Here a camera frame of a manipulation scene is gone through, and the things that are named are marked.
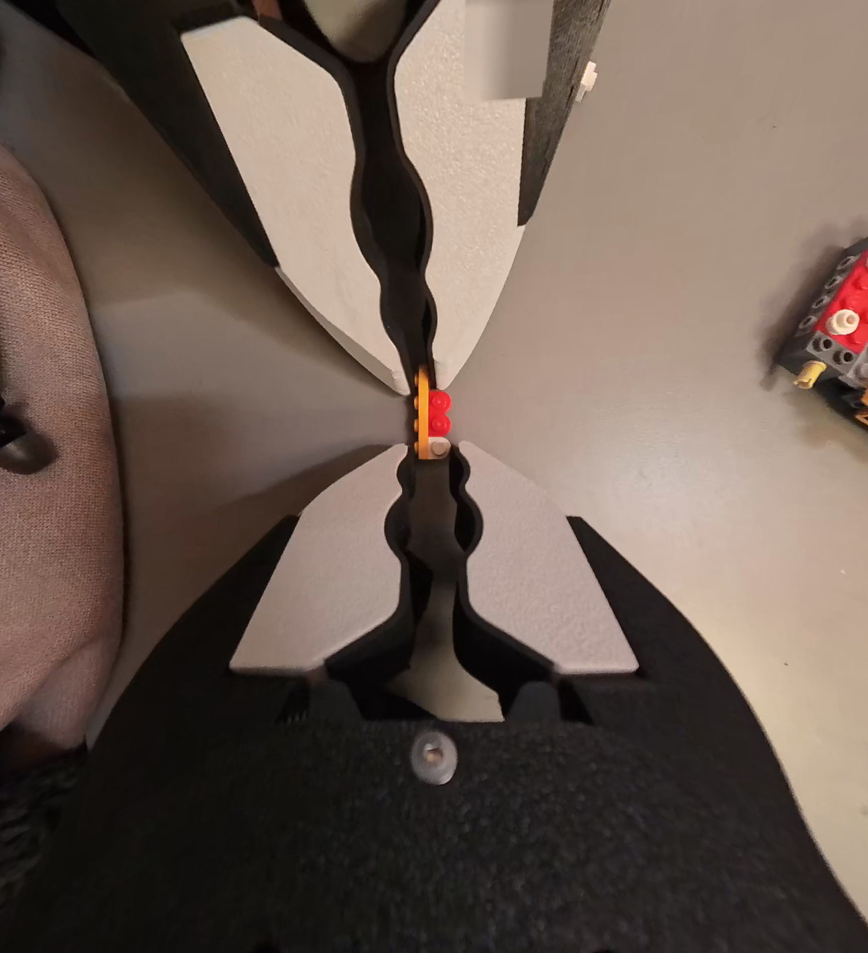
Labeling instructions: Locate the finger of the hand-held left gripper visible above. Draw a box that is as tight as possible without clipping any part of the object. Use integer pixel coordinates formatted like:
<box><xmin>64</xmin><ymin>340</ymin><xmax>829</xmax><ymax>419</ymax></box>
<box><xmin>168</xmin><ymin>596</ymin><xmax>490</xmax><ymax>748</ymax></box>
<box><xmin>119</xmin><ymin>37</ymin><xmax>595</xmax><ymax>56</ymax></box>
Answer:
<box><xmin>179</xmin><ymin>13</ymin><xmax>419</xmax><ymax>397</ymax></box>
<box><xmin>385</xmin><ymin>0</ymin><xmax>529</xmax><ymax>382</ymax></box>

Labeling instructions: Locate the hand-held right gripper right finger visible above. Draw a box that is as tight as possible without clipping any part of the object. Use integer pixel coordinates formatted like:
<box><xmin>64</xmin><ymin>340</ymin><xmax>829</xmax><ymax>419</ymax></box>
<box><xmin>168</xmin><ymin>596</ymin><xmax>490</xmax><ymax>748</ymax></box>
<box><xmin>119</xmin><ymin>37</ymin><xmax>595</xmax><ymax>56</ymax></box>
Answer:
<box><xmin>451</xmin><ymin>439</ymin><xmax>641</xmax><ymax>717</ymax></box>

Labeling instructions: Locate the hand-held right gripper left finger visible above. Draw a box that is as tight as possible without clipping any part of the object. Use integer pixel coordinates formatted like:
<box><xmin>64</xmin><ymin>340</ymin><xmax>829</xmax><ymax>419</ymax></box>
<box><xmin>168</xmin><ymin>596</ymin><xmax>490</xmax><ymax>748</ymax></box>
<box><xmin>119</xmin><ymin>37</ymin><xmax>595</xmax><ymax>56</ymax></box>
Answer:
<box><xmin>227</xmin><ymin>442</ymin><xmax>416</xmax><ymax>719</ymax></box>

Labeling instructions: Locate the orange and red lego assembly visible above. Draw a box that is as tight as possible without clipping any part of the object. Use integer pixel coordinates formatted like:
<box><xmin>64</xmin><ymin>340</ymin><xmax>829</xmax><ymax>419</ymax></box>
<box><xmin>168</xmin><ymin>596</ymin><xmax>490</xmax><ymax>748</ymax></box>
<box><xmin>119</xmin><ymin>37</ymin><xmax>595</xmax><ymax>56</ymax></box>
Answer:
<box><xmin>412</xmin><ymin>363</ymin><xmax>453</xmax><ymax>461</ymax></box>

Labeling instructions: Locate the yellow lego car model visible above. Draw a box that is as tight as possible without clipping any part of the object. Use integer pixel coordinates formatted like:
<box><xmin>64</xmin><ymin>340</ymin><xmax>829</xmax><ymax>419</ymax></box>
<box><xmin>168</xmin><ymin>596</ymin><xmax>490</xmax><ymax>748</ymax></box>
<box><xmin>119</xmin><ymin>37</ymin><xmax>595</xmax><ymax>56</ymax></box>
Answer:
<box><xmin>773</xmin><ymin>219</ymin><xmax>868</xmax><ymax>457</ymax></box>

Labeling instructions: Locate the person's beige sweater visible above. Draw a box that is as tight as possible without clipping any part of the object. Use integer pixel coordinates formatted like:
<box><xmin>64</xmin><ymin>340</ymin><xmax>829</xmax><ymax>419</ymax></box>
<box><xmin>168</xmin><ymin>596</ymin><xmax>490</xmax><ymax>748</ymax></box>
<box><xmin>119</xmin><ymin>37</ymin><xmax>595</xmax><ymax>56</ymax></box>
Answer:
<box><xmin>0</xmin><ymin>127</ymin><xmax>126</xmax><ymax>771</ymax></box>

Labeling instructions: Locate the black wired earbud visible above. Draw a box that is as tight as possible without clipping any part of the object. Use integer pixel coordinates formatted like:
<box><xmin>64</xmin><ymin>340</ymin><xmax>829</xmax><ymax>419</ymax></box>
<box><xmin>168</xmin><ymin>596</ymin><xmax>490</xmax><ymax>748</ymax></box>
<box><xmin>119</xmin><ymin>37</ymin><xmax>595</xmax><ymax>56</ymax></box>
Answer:
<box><xmin>0</xmin><ymin>361</ymin><xmax>59</xmax><ymax>475</ymax></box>

